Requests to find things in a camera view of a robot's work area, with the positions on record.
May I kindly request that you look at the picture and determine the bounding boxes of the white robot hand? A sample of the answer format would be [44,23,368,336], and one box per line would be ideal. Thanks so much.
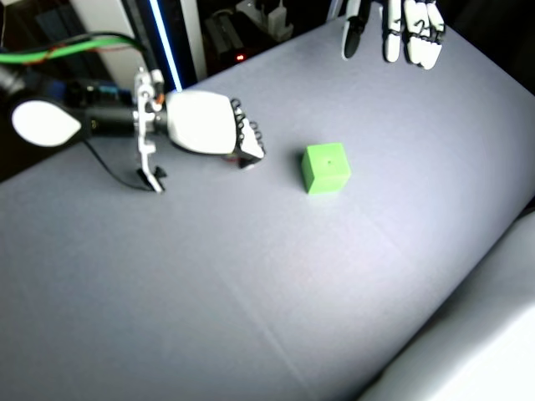
[339,0,446,71]
[164,89,268,170]

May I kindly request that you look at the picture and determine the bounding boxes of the green cube block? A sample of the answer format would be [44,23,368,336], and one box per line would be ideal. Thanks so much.
[301,142,351,195]

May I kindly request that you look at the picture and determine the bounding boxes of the black device with red light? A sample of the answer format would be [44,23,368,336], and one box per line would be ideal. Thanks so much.
[204,10,256,70]

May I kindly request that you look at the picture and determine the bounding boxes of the white plastic parts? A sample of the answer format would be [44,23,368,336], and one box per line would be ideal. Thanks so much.
[233,0,294,43]

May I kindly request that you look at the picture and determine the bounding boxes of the white cabinet with blue light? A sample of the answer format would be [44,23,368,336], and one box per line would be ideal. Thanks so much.
[69,0,208,95]

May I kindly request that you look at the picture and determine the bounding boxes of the grey table cloth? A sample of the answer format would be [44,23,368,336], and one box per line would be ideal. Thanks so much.
[0,8,535,401]

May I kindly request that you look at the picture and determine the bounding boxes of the white backdrop board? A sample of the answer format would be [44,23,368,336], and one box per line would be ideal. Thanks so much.
[357,208,535,401]

